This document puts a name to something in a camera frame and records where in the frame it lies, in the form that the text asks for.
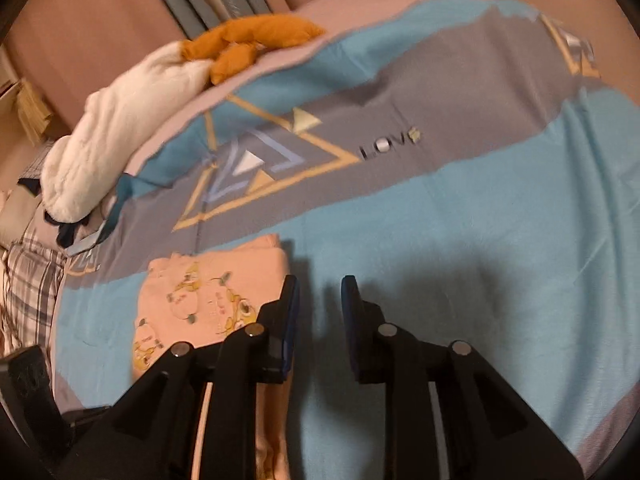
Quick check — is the dark navy clothing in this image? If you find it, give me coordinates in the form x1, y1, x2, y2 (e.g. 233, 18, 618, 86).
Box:
42, 210, 81, 248

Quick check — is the pink cartoon print shirt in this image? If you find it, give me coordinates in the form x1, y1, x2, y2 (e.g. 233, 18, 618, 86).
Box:
131, 234, 296, 480

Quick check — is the white fluffy blanket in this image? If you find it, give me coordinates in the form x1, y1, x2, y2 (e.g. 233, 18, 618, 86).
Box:
40, 14, 326, 223

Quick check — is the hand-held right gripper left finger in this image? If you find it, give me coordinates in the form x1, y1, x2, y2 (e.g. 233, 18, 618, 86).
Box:
55, 275, 301, 480

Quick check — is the blue grey printed blanket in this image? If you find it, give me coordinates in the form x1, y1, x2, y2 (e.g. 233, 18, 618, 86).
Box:
52, 0, 640, 471

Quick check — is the pink curtain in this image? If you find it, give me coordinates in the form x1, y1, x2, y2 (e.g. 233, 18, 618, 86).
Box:
0, 0, 640, 136

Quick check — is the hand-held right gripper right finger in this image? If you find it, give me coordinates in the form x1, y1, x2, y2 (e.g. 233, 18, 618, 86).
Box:
341, 275, 586, 480

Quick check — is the pink bed sheet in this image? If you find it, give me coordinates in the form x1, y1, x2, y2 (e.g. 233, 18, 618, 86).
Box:
120, 0, 481, 171

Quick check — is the straw tassel hanging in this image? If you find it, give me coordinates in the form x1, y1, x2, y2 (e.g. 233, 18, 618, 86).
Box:
15, 77, 56, 146

